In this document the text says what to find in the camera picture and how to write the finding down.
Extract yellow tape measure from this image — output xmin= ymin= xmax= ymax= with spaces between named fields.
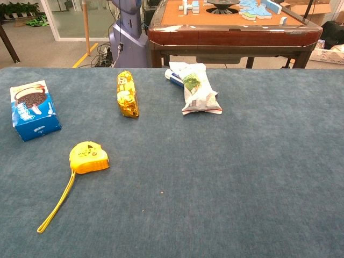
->
xmin=37 ymin=141 xmax=111 ymax=234

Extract purple robot base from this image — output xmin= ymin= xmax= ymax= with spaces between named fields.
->
xmin=109 ymin=0 xmax=149 ymax=68

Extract white plastic snack bag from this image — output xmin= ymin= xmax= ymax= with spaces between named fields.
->
xmin=168 ymin=61 xmax=223 ymax=116

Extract blue carpet table cover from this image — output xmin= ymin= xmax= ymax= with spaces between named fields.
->
xmin=0 ymin=67 xmax=344 ymax=258

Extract blue and white tube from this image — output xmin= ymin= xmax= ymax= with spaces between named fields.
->
xmin=164 ymin=68 xmax=184 ymax=88

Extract gold foil snack pack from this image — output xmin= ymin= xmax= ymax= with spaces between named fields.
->
xmin=116 ymin=70 xmax=140 ymax=119

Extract brown mahjong table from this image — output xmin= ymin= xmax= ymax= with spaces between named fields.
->
xmin=147 ymin=0 xmax=324 ymax=69

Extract wooden pole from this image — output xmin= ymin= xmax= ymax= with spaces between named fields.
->
xmin=82 ymin=0 xmax=92 ymax=56

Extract blue ice cream box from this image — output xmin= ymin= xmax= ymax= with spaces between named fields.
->
xmin=10 ymin=80 xmax=62 ymax=142

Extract white plastic basket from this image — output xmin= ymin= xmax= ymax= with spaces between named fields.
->
xmin=309 ymin=39 xmax=344 ymax=65

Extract dark table leg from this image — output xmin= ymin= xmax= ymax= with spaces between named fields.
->
xmin=0 ymin=23 xmax=21 ymax=64

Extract cardboard box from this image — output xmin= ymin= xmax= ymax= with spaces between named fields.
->
xmin=279 ymin=0 xmax=334 ymax=26

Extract potted green plants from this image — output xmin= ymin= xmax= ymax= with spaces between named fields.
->
xmin=0 ymin=1 xmax=41 ymax=19

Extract black floor cables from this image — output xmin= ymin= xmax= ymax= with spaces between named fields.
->
xmin=90 ymin=42 xmax=114 ymax=68

